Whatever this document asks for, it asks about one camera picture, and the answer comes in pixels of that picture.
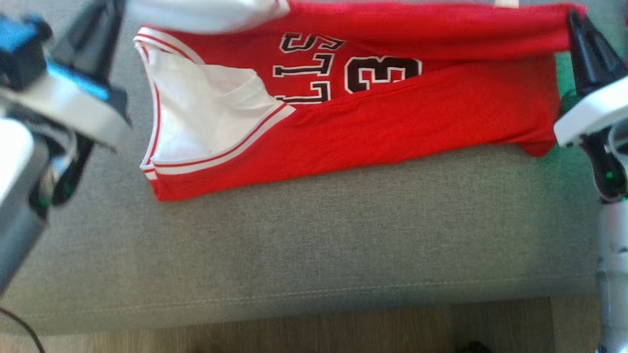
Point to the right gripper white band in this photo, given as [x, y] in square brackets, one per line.
[596, 113]

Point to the grey fabric ottoman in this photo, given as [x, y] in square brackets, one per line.
[319, 245]

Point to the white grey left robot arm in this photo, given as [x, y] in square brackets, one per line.
[14, 196]

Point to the red basketball jersey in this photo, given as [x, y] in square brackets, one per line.
[417, 113]

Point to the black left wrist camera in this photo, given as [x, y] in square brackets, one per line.
[22, 54]

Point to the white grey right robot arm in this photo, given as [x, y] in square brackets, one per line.
[613, 255]

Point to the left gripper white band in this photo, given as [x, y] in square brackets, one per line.
[73, 105]

